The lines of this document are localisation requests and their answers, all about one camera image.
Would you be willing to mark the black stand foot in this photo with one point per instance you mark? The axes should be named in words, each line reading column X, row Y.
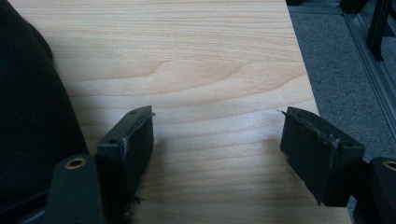
column 353, row 4

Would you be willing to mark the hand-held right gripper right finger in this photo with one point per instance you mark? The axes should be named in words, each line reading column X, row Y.
column 314, row 155

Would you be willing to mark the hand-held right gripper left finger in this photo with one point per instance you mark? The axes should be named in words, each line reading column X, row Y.
column 130, row 146

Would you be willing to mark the black metal stand leg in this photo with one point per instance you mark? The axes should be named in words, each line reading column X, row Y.
column 378, row 28

